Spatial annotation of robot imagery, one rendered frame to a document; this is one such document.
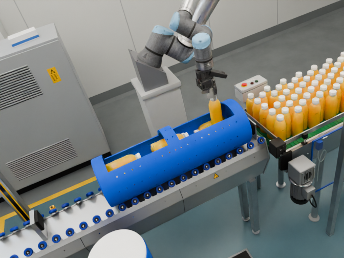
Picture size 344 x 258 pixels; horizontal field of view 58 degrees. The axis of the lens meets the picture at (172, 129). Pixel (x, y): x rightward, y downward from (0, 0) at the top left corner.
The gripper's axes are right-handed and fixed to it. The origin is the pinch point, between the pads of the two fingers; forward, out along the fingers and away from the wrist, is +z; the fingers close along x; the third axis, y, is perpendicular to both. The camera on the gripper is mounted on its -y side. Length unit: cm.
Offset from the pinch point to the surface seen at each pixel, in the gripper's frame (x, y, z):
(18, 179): -148, 165, 109
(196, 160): 19.8, 24.2, 20.7
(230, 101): 3.5, -8.6, 5.4
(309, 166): 41, -34, 42
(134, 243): 46, 71, 25
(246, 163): 19.0, -6.6, 41.6
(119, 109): -237, 35, 132
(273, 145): 26.9, -20.2, 28.2
